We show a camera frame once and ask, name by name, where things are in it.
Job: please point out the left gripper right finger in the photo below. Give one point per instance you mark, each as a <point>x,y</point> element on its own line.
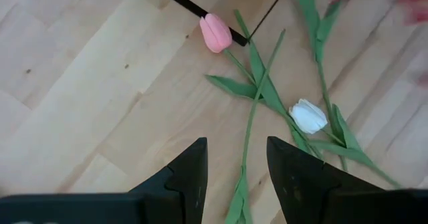
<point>297,184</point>

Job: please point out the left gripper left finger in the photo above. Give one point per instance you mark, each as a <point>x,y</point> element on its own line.
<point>180,190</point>

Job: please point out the orange artificial tulip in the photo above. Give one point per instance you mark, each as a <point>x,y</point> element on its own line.
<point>238,204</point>

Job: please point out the white artificial tulip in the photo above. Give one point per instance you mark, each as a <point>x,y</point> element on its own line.
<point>307,117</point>

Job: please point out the pink artificial tulip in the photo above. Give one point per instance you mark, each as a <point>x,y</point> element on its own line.
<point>215,33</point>

